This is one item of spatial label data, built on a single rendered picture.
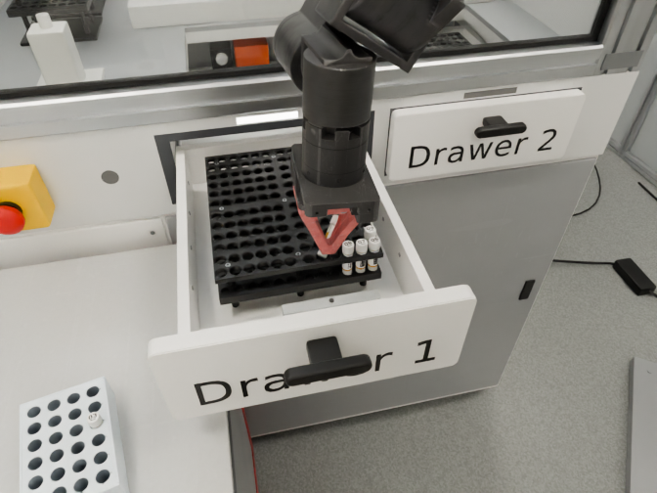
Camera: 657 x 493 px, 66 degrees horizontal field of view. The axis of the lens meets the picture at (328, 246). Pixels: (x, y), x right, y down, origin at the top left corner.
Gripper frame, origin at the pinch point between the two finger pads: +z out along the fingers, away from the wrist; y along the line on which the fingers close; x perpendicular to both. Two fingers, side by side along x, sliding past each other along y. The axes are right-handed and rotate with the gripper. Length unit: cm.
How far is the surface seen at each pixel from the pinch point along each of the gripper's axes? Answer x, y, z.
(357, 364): 0.1, 13.9, 1.1
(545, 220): 46, -27, 21
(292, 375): -5.3, 14.0, 1.4
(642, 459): 84, -7, 84
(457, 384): 42, -29, 76
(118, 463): -21.9, 12.4, 14.5
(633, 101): 157, -138, 53
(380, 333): 3.1, 10.3, 1.9
